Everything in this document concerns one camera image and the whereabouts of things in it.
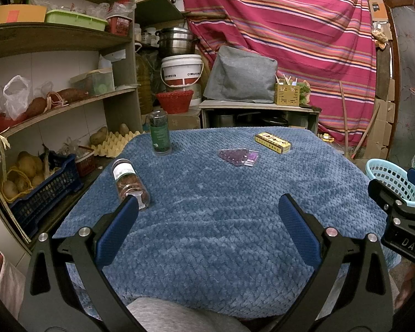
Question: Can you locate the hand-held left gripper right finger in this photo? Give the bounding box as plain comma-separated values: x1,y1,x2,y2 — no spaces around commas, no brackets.
277,194,395,332

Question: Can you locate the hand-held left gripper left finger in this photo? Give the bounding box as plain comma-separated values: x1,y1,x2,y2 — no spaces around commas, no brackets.
22,195,141,332

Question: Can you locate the light blue plastic basket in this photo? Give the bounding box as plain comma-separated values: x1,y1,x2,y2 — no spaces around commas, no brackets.
365,158,415,204

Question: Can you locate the clear jar with white label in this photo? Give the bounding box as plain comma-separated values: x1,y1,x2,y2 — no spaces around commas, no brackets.
111,158,151,211

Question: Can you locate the stack of folded cardboard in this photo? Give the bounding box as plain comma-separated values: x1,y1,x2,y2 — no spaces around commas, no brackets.
365,79,396,160

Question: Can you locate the small red plastic basket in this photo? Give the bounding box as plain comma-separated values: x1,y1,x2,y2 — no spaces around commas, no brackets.
107,15,132,37
75,146,97,177

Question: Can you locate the dark blue plastic crate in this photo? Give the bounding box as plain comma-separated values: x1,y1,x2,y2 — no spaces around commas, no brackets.
9,152,84,237

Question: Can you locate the yellow egg tray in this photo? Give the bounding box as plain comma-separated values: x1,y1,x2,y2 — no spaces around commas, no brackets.
90,131,149,156

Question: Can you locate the yellow patterned box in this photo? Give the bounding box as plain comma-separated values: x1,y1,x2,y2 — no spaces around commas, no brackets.
255,132,293,154

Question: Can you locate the wooden stick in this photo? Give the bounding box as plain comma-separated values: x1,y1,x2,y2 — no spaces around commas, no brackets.
339,80,350,149

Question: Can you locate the purple plastic package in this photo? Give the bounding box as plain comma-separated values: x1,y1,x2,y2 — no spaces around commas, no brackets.
217,148,260,169

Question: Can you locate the clear bottle with green label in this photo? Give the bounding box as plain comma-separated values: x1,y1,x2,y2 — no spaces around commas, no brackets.
149,110,172,155

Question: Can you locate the yellow mesh bag of potatoes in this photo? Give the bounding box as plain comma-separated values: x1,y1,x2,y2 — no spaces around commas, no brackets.
2,150,45,203

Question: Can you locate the plain cardboard box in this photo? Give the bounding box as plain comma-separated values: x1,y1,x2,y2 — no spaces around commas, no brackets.
142,105,203,130

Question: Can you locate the low wooden table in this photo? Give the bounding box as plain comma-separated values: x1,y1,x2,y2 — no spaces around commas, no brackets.
199,100,322,134

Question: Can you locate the small green plant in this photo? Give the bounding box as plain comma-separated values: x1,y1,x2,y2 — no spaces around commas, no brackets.
299,81,312,106

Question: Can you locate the yellow slotted holder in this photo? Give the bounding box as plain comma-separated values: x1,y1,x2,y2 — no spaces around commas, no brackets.
275,83,301,106

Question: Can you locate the red woven basket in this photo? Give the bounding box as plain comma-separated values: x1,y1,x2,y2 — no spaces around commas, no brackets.
155,90,195,115

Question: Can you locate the sweet potato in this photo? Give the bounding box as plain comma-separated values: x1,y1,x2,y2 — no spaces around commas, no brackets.
55,88,89,104
24,97,47,118

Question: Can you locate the yellow oil bottle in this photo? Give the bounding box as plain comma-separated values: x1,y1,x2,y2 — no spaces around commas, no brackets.
136,50,154,115

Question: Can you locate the clear plastic container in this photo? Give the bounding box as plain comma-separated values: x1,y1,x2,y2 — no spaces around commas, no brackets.
69,68,115,96

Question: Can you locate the red mesh bag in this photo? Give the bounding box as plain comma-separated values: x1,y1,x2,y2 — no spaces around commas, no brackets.
0,109,25,135

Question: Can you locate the grey cushion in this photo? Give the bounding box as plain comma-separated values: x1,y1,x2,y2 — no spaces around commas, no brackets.
203,45,279,103

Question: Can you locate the white plastic bag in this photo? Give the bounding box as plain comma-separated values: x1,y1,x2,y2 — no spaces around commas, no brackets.
3,75,32,121

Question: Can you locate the white plastic bucket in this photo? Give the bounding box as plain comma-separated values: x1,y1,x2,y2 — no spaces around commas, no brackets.
160,54,204,106

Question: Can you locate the brown cardboard box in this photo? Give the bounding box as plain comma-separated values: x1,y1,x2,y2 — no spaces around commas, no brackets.
365,0,390,23

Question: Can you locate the steel pot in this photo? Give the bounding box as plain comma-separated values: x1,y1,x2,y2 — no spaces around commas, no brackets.
155,27,199,59

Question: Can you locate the wooden shelf unit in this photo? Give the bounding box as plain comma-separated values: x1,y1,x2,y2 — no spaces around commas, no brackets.
0,0,142,250

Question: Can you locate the pink striped cloth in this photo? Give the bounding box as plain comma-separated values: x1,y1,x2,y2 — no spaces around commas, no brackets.
178,0,379,146

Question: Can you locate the green plastic tray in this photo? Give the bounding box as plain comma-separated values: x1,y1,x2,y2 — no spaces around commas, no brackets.
45,9,108,32

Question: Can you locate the clear plastic bag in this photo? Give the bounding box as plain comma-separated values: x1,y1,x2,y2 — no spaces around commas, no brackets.
86,2,135,19

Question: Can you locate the orange cardboard box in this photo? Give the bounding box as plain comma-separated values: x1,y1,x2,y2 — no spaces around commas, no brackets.
0,4,47,25

